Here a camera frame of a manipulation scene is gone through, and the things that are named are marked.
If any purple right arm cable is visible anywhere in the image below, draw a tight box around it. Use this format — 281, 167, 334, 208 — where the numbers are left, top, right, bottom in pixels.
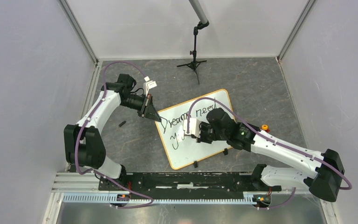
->
186, 97, 352, 210

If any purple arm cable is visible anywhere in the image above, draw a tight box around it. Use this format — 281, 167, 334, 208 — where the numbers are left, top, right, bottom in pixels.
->
186, 97, 352, 210
73, 61, 154, 209

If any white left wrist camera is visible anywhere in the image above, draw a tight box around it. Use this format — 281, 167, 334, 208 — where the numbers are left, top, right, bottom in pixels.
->
143, 76, 157, 96

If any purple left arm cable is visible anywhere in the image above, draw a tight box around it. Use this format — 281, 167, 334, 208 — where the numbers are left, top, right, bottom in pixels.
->
73, 61, 154, 209

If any yellow framed whiteboard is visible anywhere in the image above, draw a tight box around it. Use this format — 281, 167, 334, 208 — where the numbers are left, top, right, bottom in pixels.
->
156, 89, 235, 170

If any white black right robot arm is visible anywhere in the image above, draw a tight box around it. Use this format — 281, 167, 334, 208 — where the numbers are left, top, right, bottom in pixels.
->
191, 108, 344, 202

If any black camera tripod stand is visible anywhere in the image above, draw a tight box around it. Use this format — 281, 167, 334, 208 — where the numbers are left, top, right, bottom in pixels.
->
177, 21, 209, 84

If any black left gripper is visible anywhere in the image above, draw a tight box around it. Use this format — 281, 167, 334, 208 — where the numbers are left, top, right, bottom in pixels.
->
120, 93, 161, 122

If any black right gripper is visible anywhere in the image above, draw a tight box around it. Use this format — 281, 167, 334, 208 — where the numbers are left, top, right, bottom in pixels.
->
191, 121, 228, 144

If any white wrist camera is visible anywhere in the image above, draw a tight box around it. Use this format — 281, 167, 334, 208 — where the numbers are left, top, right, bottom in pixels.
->
143, 76, 157, 96
183, 118, 201, 138

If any grey overhead pole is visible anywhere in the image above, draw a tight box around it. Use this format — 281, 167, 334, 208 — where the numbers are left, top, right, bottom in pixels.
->
189, 0, 209, 24

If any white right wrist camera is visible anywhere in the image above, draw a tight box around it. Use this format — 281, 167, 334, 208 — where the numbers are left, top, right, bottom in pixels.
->
183, 118, 201, 138

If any light blue cable duct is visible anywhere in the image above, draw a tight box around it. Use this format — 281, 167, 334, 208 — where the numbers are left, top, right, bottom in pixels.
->
62, 191, 272, 205

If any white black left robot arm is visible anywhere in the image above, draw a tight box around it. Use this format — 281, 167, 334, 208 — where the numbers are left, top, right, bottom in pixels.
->
63, 74, 161, 190

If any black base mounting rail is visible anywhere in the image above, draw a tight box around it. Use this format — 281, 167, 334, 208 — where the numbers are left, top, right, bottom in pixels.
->
98, 171, 282, 200

